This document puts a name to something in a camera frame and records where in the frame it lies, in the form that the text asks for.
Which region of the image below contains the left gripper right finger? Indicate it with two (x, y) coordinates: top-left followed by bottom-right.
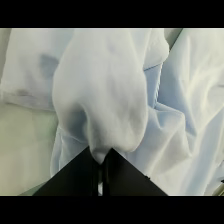
(101, 147), (168, 197)

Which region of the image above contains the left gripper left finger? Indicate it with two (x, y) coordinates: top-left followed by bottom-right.
(32, 145), (102, 197)

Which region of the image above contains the light blue shirt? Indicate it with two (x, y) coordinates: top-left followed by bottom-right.
(0, 28), (224, 197)

